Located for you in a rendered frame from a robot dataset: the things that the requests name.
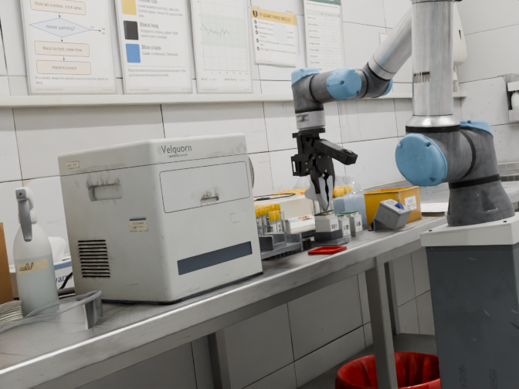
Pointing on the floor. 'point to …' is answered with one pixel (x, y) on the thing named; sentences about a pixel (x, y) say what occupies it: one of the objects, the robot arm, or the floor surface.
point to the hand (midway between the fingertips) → (327, 206)
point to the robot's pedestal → (476, 315)
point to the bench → (233, 312)
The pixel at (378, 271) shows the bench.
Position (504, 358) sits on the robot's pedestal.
